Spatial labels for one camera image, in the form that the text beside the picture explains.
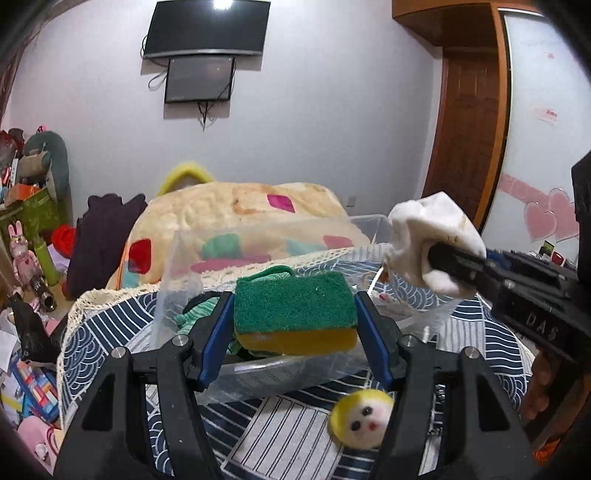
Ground small black wall monitor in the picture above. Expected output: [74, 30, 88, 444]
[164, 55, 235, 104]

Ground blue white patterned tablecloth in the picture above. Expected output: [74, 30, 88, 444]
[54, 288, 528, 479]

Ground large black wall television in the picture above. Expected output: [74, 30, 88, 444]
[143, 1, 270, 59]

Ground clear plastic storage box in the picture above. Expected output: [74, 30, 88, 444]
[150, 215, 456, 403]

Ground wooden wardrobe with sliding door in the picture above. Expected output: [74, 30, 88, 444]
[392, 1, 590, 261]

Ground red plush item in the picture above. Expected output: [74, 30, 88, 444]
[51, 224, 76, 258]

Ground person right hand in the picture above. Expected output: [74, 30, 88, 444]
[521, 351, 560, 424]

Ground beige patterned blanket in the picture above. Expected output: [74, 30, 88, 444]
[107, 182, 370, 290]

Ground yellow plush ring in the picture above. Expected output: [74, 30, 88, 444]
[156, 161, 216, 197]

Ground green yellow sponge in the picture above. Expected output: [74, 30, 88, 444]
[233, 265, 358, 356]

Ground white sock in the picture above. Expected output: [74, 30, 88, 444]
[384, 192, 486, 298]

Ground dark purple garment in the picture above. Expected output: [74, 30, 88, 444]
[64, 193, 147, 300]

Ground pink plush on floor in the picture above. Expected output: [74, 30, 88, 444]
[17, 416, 64, 474]

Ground green bottle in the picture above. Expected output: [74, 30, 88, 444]
[33, 236, 60, 286]

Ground green cardboard box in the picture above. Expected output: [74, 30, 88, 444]
[0, 189, 69, 248]

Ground green knitted cloth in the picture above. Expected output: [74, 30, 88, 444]
[174, 292, 221, 335]

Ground yellow plush face toy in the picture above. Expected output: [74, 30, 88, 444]
[329, 389, 394, 450]

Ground pink rabbit figurine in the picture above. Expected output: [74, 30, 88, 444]
[8, 220, 42, 287]

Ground green dinosaur plush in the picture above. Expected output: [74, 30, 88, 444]
[16, 131, 69, 202]

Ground brown wooden door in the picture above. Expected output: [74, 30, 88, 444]
[423, 49, 499, 220]

